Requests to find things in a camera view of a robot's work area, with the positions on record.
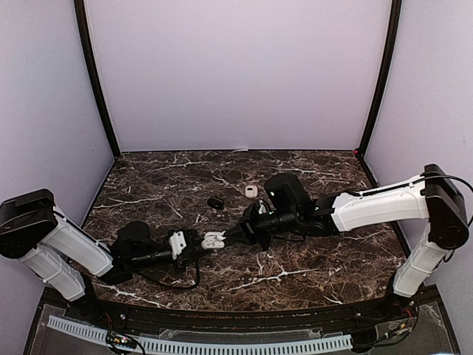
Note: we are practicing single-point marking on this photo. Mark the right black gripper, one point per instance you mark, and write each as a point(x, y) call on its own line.
point(246, 231)

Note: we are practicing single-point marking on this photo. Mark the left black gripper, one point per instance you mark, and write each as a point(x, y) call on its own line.
point(191, 242)

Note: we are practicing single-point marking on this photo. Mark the white oval charging case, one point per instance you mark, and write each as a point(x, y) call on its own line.
point(213, 240)

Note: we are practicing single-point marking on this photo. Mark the black round charging case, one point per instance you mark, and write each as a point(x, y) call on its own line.
point(216, 203)

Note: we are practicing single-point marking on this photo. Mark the beige gold-rimmed charging case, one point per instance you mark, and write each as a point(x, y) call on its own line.
point(251, 191)

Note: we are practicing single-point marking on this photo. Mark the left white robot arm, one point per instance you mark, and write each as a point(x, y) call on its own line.
point(37, 233)

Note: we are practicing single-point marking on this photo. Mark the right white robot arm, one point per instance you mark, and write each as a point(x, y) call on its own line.
point(430, 196)

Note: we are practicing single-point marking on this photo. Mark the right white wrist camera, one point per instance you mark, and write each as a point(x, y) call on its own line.
point(262, 207)

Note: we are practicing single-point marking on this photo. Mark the black front table rail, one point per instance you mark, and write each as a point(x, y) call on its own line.
point(134, 318)

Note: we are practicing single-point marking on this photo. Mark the white slotted cable duct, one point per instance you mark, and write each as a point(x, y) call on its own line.
point(188, 342)

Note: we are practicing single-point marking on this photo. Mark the left black frame post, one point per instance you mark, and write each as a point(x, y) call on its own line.
point(95, 82)

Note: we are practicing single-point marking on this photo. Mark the black frame post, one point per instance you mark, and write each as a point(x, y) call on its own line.
point(383, 74)
point(95, 82)

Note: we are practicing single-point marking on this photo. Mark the right black frame post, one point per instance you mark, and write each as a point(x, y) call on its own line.
point(383, 74)

